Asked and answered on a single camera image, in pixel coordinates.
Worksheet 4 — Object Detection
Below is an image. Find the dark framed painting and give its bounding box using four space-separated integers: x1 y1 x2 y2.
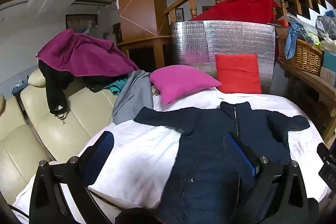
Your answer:
66 14 99 30

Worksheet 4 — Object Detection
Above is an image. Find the teal garment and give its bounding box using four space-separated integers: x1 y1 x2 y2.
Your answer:
104 78 129 95

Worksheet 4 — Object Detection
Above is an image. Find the navy zip jacket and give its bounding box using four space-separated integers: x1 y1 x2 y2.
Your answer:
133 101 311 224

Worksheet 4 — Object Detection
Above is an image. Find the teal box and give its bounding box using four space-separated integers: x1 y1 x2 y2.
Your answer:
322 51 336 69

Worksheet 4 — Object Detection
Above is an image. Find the blue cloth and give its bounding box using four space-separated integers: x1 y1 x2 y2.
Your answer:
285 22 305 60

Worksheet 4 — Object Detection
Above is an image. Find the yellow green cloth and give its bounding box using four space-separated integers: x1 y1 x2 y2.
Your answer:
307 27 321 46

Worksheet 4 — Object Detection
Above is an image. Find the magenta fleece garment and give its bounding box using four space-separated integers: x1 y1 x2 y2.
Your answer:
36 28 139 77

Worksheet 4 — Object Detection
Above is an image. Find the black garment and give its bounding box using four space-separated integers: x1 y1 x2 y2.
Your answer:
39 61 105 119

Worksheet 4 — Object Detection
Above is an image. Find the red cloth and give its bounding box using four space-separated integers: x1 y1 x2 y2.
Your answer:
190 0 281 24

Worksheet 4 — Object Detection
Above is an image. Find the silver foil insulation board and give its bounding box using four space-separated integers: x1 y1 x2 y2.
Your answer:
170 20 276 94

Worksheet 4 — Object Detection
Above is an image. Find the magenta pillow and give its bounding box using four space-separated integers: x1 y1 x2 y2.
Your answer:
150 65 222 104

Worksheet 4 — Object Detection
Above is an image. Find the red pillow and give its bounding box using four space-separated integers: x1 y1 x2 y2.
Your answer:
215 54 262 94

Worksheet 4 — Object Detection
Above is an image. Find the grey garment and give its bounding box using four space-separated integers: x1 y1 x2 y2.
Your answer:
112 70 154 125

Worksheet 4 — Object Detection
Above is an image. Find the wicker basket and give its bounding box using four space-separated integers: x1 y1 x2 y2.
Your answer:
277 35 324 76

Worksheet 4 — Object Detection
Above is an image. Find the grey plastic bag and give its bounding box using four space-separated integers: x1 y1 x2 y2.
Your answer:
315 15 336 42

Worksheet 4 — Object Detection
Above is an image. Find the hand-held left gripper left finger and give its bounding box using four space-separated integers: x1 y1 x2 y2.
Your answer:
29 131 124 224

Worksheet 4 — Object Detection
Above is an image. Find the wooden shelf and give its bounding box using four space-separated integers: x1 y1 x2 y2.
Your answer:
277 59 336 148

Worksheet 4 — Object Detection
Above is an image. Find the white bed sheet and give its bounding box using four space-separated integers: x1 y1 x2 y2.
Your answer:
12 86 330 224

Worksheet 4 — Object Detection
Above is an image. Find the cream leather sofa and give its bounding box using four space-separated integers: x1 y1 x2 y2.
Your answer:
0 68 118 207

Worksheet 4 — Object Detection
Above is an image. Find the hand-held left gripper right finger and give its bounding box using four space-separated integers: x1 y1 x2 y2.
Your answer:
223 132 319 224

